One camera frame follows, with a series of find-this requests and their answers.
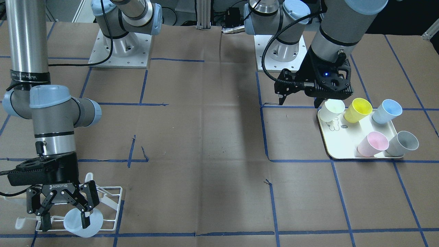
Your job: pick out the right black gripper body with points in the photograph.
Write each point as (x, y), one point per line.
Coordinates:
(63, 174)

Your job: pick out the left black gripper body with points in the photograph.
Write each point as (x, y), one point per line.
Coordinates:
(307, 67)

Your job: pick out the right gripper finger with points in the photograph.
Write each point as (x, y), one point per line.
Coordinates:
(41, 209)
(85, 198)

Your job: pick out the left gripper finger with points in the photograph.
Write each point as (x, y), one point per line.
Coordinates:
(282, 97)
(318, 101)

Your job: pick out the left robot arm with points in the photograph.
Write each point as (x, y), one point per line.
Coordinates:
(343, 25)

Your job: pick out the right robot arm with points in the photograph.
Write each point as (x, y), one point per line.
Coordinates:
(31, 95)

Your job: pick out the cream white cup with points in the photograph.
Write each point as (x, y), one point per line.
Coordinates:
(331, 109)

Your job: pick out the yellow cup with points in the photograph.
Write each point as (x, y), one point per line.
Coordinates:
(358, 109)

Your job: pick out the pink cup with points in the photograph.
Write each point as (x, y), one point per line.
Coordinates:
(374, 143)

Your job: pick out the grey cup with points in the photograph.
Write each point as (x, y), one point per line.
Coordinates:
(402, 143)

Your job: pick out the white wire cup rack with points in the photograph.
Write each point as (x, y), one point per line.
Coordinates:
(109, 202)

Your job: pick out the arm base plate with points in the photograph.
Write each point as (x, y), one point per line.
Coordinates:
(131, 51)
(279, 56)

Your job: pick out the aluminium frame post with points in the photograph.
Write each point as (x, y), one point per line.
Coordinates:
(203, 14)

